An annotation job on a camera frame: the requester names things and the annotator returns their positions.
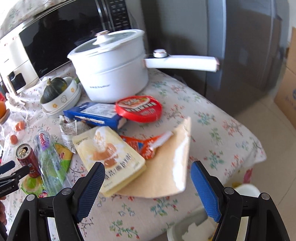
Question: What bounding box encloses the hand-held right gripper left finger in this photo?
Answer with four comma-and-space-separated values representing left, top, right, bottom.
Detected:
7, 162, 105, 241

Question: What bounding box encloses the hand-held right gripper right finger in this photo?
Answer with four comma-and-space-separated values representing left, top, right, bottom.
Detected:
190, 161, 290, 241

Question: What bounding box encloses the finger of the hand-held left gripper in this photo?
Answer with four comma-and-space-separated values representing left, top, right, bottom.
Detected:
0, 161, 16, 175
9, 165, 30, 182

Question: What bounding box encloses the red drink can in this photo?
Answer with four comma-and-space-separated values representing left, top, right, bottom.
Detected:
16, 144, 41, 178

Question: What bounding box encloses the white trash bin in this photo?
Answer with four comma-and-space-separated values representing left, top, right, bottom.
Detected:
166, 182, 262, 241

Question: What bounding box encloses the cream snack packet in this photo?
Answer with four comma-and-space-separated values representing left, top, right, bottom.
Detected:
72, 126, 147, 197

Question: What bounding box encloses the white printed paper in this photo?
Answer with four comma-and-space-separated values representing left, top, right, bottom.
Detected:
59, 115, 80, 154

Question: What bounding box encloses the red round container lid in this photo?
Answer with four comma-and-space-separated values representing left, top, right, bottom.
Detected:
115, 95, 163, 123

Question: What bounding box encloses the clear plastic bottle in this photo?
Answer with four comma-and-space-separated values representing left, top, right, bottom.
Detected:
34, 132, 68, 197

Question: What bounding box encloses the green yellow wrapper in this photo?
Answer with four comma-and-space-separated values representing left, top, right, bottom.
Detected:
53, 142, 73, 183

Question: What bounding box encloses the wooden bowl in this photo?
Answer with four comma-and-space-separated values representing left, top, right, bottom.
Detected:
0, 109, 11, 126

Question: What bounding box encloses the orange snack wrapper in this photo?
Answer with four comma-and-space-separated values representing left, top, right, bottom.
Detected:
120, 131, 174, 160

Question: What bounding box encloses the cream plate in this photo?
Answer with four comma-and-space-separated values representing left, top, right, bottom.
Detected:
43, 87, 82, 118
42, 85, 81, 115

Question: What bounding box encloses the blue cardboard box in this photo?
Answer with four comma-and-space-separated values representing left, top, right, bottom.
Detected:
63, 102, 127, 130

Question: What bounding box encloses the cream flower-print bowl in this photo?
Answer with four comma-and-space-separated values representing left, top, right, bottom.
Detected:
41, 76, 78, 112

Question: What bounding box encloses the dark green squash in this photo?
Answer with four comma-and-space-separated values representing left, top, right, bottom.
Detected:
40, 77, 68, 104

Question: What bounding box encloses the white electric pot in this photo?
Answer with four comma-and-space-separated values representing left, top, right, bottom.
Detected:
67, 29, 220, 103

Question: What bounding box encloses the black microwave oven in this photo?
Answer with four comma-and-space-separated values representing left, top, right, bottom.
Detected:
17, 0, 139, 79

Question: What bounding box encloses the glass pot lid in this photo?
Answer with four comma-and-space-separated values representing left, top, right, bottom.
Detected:
69, 30, 145, 56

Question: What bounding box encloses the grey refrigerator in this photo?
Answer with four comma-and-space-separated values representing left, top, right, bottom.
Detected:
141, 0, 291, 116

